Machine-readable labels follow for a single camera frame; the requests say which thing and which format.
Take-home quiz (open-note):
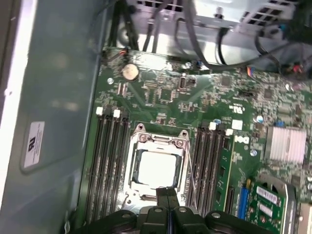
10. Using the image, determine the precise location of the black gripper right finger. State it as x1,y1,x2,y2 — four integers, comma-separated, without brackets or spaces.
168,187,247,234

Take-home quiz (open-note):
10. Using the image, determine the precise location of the green motherboard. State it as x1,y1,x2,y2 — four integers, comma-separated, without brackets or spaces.
73,46,312,234

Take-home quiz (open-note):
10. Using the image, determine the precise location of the silver chipset heatsink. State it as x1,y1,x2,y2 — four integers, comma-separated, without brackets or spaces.
265,125,308,163

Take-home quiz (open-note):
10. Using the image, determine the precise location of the metal socket cover frame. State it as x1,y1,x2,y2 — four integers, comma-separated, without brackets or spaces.
128,135,192,195

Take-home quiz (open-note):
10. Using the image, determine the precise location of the silver metal drive cage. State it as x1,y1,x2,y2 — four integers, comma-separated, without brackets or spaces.
114,0,297,66

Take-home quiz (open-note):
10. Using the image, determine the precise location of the blue expansion slot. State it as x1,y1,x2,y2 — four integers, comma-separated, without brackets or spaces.
240,180,250,220

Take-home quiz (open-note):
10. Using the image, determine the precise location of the silver CPU chip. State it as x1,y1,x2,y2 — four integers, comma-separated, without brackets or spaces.
131,148,183,190

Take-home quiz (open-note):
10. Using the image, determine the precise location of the white wall sticker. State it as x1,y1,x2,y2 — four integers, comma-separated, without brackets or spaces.
23,120,46,169

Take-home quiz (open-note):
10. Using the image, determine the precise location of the grey data cable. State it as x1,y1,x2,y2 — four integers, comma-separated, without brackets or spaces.
181,0,297,71

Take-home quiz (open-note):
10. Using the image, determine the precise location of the CPU socket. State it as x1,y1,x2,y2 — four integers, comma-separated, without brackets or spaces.
125,123,193,203

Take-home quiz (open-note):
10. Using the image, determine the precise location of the metal locking lever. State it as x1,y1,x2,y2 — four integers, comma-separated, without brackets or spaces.
185,143,199,203

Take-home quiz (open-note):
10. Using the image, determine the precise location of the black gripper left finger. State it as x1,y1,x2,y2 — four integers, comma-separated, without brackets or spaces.
70,187,169,234

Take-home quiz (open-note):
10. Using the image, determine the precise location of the black open PC case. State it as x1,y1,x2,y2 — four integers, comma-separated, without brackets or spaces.
0,0,312,234

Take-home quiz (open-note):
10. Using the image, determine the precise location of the coin cell battery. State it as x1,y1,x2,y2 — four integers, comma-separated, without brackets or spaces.
121,63,139,81

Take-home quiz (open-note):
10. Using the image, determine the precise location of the green RAM stick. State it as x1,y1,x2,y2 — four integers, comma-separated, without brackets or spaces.
218,135,236,215

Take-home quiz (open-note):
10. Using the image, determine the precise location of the short black expansion slot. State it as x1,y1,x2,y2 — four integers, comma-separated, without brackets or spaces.
226,186,234,213

